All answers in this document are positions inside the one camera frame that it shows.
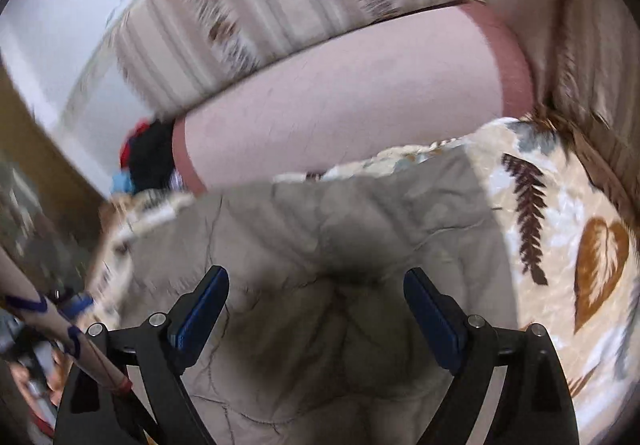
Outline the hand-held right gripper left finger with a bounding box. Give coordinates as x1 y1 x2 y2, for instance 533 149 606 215
52 265 230 445

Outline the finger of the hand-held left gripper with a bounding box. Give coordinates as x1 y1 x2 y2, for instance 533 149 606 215
54 291 96 326

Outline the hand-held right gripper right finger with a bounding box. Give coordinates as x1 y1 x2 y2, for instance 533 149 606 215
403 268 581 445

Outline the olive quilted hooded jacket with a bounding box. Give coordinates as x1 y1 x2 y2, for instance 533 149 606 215
112 145 521 445

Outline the person's left forearm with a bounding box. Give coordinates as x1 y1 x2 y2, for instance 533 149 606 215
0 245 134 396

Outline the pile of dark clothes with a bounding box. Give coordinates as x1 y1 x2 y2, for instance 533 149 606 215
111 119 181 198

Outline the wooden cabinet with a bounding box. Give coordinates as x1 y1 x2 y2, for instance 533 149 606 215
0 67 108 296

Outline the leaf print blanket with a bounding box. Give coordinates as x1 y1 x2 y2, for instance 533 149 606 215
82 117 640 445

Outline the striped floral sofa cushion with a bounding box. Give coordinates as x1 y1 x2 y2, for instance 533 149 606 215
112 0 488 118
550 0 640 176

